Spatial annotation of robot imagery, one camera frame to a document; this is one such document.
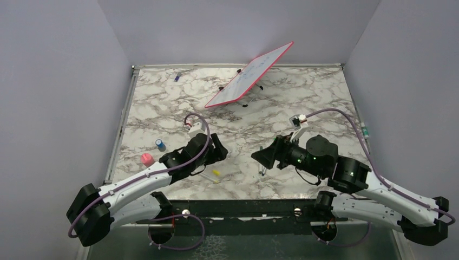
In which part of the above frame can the blue cylinder container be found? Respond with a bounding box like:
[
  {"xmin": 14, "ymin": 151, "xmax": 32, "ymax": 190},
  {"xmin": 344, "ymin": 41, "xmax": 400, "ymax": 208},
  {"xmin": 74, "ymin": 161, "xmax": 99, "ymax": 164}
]
[{"xmin": 155, "ymin": 139, "xmax": 167, "ymax": 152}]

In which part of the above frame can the white green-tip marker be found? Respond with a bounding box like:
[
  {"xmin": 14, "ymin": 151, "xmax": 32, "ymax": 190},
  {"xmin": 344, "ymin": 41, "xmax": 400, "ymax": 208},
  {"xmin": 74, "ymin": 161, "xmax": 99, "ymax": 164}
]
[{"xmin": 258, "ymin": 164, "xmax": 265, "ymax": 176}]

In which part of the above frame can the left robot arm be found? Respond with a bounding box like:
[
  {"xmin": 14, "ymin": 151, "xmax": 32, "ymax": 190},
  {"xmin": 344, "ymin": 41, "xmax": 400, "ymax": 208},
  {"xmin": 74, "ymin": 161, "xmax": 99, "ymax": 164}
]
[{"xmin": 66, "ymin": 133, "xmax": 228, "ymax": 246}]

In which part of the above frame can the pink framed whiteboard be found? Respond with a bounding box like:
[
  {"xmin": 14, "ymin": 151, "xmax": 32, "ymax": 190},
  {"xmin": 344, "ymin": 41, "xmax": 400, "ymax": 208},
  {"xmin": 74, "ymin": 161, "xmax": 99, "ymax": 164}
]
[{"xmin": 204, "ymin": 41, "xmax": 294, "ymax": 108}]

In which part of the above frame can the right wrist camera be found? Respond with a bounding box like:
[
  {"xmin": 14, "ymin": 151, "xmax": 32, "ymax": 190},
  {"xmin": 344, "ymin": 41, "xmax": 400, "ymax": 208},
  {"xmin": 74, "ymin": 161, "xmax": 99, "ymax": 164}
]
[{"xmin": 289, "ymin": 114, "xmax": 308, "ymax": 143}]

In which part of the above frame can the green white marker on rail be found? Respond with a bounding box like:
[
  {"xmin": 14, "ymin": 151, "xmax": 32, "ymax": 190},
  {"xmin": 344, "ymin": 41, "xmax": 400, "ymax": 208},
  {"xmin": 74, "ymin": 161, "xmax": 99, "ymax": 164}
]
[{"xmin": 360, "ymin": 122, "xmax": 369, "ymax": 139}]

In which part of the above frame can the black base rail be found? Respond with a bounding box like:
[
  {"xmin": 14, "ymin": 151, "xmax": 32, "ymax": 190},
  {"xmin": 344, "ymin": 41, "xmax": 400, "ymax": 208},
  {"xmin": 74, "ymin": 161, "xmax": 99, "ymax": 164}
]
[{"xmin": 137, "ymin": 192, "xmax": 340, "ymax": 236}]

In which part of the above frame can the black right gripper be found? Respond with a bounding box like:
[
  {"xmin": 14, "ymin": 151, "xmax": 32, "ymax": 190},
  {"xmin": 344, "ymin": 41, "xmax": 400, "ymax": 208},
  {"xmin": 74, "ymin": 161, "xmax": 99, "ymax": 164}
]
[{"xmin": 251, "ymin": 132, "xmax": 325, "ymax": 179}]

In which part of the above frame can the white yellow-tip marker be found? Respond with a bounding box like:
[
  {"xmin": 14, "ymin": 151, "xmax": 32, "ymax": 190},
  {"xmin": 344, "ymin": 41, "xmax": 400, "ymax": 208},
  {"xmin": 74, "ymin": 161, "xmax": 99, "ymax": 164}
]
[{"xmin": 199, "ymin": 173, "xmax": 220, "ymax": 184}]

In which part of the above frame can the whiteboard metal stand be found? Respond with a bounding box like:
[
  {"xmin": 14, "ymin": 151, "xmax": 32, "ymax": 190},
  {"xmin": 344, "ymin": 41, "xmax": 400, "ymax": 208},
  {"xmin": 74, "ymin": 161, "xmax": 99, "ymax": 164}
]
[{"xmin": 236, "ymin": 83, "xmax": 264, "ymax": 108}]

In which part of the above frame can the pink round object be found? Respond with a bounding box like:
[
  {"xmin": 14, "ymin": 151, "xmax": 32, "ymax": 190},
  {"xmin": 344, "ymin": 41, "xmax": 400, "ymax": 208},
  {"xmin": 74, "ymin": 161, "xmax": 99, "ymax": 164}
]
[{"xmin": 140, "ymin": 153, "xmax": 155, "ymax": 167}]

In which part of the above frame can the small purple marker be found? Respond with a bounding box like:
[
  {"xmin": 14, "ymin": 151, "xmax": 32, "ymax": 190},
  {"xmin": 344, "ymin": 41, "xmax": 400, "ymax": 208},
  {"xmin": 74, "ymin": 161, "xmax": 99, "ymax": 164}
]
[{"xmin": 174, "ymin": 72, "xmax": 182, "ymax": 82}]

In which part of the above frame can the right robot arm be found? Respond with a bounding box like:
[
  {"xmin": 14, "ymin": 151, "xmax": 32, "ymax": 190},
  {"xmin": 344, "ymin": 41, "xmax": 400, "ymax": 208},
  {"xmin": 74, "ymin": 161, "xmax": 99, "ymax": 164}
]
[{"xmin": 251, "ymin": 135, "xmax": 449, "ymax": 246}]

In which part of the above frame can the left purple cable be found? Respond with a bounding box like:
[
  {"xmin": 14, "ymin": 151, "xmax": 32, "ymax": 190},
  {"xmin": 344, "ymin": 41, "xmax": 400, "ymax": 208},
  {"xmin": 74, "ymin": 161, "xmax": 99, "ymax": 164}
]
[{"xmin": 67, "ymin": 113, "xmax": 211, "ymax": 239}]

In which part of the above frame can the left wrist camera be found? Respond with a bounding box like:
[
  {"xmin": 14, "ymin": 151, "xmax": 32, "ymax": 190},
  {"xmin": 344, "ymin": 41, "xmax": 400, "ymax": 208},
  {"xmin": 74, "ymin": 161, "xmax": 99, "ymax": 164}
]
[{"xmin": 188, "ymin": 122, "xmax": 206, "ymax": 137}]

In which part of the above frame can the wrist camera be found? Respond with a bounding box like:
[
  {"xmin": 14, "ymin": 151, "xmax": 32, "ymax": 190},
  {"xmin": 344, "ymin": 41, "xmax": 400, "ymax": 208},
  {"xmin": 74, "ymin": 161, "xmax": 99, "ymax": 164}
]
[
  {"xmin": 188, "ymin": 122, "xmax": 206, "ymax": 137},
  {"xmin": 289, "ymin": 114, "xmax": 308, "ymax": 143}
]

